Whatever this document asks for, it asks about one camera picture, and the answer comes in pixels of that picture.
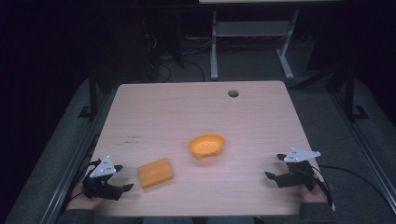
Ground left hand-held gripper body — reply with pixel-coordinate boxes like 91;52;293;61
81;155;124;202

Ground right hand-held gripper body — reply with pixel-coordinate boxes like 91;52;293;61
275;147;322;192

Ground orange sponge block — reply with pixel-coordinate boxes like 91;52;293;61
136;157;176;190

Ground orange plastic bowl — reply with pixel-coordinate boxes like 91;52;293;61
188;133;226;161

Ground person's left hand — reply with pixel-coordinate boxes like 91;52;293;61
65;181;105;211

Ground person's right hand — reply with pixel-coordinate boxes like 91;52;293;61
300;175;330;205

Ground black metal stand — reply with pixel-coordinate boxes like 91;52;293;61
342;60;371;121

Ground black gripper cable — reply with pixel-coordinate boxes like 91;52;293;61
61;160;103;218
309;164;396;213

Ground aluminium frame rail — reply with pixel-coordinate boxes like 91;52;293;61
328;91;396;206
38;90;118;224

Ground bundle of floor cables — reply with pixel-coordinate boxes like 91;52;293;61
141;17;207;83

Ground white metal desk frame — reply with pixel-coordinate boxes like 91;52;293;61
209;8;301;82

